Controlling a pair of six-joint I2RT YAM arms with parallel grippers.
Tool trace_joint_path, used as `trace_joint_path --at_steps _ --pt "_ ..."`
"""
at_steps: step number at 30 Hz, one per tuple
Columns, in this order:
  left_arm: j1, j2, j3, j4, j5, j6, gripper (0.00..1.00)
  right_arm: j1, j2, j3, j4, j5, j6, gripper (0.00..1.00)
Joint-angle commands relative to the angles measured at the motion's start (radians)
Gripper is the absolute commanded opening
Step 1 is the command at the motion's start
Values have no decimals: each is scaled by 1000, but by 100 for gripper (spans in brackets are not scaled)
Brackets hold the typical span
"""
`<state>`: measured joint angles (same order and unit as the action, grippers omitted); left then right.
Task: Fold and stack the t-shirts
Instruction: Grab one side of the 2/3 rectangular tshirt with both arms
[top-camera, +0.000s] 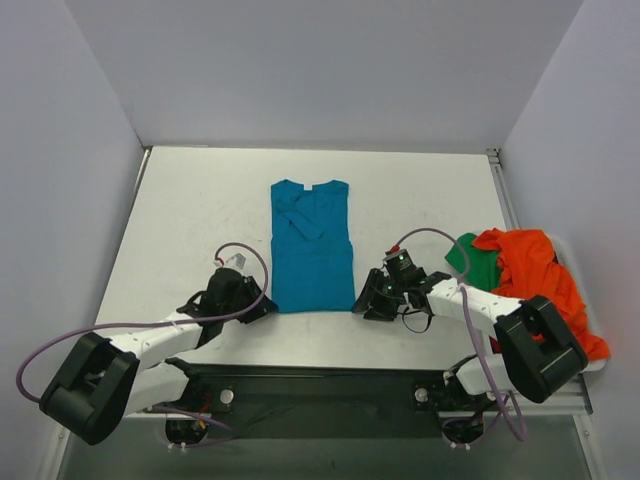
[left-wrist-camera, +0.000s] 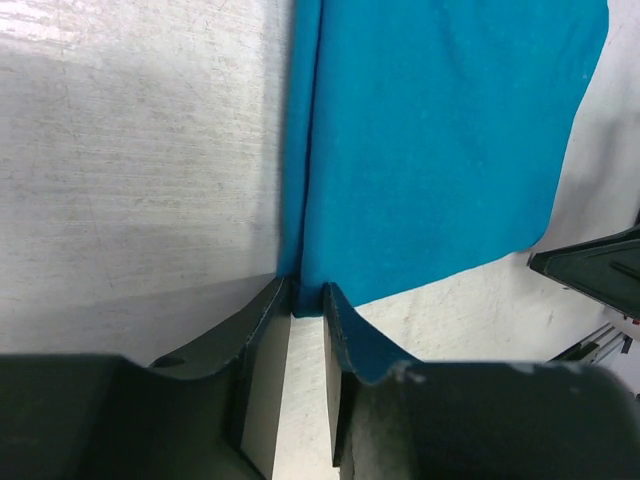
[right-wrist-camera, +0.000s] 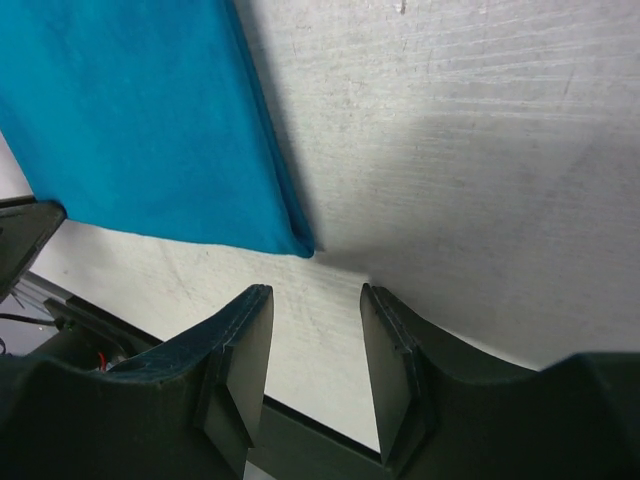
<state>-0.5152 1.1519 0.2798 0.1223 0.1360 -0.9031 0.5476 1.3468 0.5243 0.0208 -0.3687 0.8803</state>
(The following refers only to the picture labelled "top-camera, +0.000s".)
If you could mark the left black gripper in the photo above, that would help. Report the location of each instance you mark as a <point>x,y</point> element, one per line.
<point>252,298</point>

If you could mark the blue t-shirt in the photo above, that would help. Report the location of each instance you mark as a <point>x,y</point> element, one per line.
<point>312,255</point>

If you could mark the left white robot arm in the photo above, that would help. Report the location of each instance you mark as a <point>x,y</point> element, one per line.
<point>103,379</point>

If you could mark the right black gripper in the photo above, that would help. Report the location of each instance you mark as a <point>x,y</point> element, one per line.
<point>376,296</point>

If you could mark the red t-shirt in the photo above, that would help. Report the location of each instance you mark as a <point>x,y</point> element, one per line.
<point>496,349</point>

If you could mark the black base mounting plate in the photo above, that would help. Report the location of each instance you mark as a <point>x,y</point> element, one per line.
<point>235,402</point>

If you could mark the orange t-shirt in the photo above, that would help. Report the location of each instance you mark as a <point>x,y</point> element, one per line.
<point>528,265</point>

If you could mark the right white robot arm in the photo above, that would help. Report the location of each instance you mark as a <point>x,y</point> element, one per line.
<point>538,352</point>

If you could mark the green t-shirt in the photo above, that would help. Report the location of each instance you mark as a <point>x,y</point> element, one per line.
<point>484,272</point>

